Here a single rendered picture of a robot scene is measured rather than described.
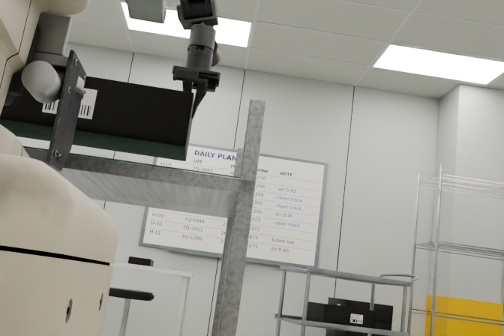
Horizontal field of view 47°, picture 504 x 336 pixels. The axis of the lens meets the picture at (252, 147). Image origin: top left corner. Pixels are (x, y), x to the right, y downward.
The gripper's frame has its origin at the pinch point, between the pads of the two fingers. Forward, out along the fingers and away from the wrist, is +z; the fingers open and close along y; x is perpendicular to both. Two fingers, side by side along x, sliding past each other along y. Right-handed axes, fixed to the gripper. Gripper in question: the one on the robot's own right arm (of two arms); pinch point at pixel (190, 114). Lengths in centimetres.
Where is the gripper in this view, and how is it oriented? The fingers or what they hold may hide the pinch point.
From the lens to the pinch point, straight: 125.4
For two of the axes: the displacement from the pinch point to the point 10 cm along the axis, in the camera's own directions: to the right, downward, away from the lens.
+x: 1.0, -2.0, -9.7
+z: -1.2, 9.7, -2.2
